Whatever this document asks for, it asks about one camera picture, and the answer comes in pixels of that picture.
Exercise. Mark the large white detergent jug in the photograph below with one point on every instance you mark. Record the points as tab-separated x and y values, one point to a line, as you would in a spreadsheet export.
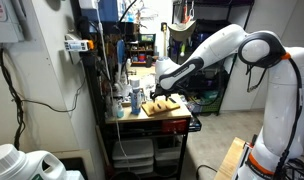
12	166

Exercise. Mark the black metal workbench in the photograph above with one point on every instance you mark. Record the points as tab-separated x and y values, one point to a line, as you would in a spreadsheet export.
138	128

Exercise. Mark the grey wall box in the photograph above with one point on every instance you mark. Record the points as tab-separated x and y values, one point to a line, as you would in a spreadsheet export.
5	23

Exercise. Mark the white power strip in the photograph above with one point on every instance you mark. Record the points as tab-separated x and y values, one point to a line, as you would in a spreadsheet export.
75	45

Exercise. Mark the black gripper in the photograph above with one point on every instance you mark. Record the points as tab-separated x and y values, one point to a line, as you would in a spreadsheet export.
167	90

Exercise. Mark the red drawer front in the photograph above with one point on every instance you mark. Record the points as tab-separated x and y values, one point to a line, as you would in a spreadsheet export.
174	126

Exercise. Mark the wooden chopping board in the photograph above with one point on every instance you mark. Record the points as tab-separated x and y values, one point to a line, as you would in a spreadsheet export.
152	110

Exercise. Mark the blue soap bottle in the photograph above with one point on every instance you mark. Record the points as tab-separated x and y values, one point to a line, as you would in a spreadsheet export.
120	111

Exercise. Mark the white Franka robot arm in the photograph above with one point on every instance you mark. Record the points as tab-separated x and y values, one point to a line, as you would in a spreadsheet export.
278	100

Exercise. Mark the white spray can blue label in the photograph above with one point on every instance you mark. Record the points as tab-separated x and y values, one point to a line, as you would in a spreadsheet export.
136	100

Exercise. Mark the clear plastic storage bin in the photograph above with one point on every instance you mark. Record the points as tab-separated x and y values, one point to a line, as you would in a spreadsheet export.
133	166
133	149

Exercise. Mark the blue box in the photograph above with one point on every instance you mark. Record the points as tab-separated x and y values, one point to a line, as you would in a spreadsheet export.
108	10

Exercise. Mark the black metal shelf rack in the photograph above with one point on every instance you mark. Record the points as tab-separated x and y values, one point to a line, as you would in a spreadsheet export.
212	2

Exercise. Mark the green plastic basket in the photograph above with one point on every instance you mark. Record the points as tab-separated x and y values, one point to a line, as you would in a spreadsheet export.
212	106

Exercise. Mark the black flat plate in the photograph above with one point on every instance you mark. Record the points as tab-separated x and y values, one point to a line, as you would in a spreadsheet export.
173	100

